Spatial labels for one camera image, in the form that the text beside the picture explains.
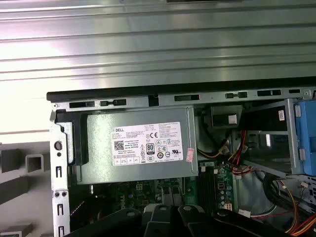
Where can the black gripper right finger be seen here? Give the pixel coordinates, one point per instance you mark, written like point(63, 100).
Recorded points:
point(195, 222)

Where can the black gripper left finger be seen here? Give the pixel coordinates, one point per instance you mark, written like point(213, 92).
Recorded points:
point(163, 222)

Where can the green motherboard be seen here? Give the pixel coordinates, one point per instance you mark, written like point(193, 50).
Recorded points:
point(138, 195)

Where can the grey power supply unit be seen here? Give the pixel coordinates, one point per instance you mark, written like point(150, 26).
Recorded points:
point(98, 148)

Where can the black open PC case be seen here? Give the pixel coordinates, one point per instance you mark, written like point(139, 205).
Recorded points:
point(103, 90)

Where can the grey parts rack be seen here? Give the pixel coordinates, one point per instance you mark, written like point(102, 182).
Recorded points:
point(10, 158)

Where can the blue plastic drive bracket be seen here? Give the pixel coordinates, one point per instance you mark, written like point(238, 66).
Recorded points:
point(308, 138)

